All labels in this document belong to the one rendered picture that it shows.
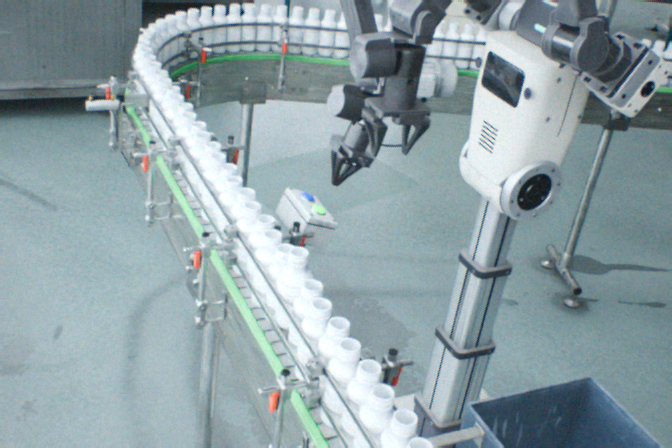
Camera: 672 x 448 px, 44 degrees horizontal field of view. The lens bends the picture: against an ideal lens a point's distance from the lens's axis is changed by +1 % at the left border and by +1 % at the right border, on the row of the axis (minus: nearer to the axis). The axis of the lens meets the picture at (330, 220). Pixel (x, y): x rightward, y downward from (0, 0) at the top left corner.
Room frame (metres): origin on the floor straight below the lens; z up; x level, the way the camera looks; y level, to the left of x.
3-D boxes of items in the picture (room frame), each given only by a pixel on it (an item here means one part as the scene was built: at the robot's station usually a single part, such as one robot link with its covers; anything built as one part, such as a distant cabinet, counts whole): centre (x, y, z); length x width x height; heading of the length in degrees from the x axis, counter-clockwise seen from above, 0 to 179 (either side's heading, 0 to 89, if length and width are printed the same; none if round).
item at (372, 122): (1.37, -0.07, 1.44); 0.07 x 0.07 x 0.09; 28
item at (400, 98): (1.38, -0.09, 1.51); 0.10 x 0.07 x 0.07; 118
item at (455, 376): (1.83, -0.41, 0.49); 0.13 x 0.13 x 0.40; 29
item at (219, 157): (1.73, 0.28, 1.08); 0.06 x 0.06 x 0.17
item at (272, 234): (1.42, 0.11, 1.08); 0.06 x 0.06 x 0.17
